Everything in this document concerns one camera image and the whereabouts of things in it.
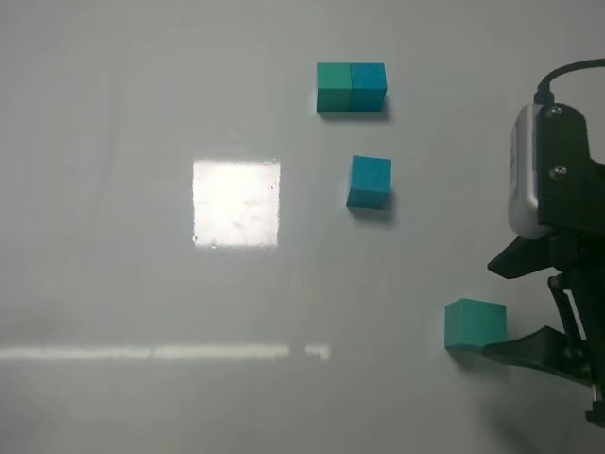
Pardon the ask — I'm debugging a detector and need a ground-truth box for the green template cube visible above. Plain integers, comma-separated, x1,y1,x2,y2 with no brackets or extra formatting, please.
317,62,353,113

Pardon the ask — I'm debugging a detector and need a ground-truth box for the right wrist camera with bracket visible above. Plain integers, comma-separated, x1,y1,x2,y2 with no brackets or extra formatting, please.
508,104,604,239

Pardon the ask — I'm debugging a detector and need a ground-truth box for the black camera cable right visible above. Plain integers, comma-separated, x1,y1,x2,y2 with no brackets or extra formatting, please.
533,57,605,105

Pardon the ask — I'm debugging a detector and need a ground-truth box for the blue template cube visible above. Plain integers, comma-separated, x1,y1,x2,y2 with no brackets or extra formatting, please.
349,62,388,112

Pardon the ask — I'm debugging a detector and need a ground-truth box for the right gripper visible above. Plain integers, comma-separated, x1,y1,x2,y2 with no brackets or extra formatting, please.
481,231,604,424

